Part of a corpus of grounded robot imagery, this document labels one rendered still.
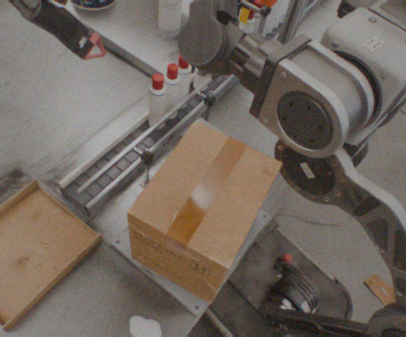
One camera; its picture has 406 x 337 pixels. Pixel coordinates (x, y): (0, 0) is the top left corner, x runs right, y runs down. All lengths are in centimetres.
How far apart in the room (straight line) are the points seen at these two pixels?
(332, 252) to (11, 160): 161
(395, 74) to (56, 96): 112
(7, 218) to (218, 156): 62
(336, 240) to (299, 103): 173
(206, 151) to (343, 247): 145
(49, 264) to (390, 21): 92
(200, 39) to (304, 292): 117
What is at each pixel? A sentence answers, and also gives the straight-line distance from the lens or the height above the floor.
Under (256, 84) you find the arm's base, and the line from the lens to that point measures 57.
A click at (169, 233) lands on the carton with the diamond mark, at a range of 78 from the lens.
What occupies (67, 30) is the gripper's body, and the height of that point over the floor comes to 126.
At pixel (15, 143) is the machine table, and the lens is 132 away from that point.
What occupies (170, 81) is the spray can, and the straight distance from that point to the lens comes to 114.
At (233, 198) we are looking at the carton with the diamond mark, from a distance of 83.
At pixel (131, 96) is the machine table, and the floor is 83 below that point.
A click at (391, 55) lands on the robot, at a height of 153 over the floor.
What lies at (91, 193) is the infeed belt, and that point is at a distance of 111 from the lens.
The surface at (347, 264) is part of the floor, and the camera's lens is 219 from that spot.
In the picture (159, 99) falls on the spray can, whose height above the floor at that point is 102.
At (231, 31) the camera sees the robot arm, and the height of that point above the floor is 148.
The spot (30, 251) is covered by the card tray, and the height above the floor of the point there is 83.
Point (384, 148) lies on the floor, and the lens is 274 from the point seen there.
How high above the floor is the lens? 183
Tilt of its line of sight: 56 degrees down
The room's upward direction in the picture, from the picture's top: 12 degrees clockwise
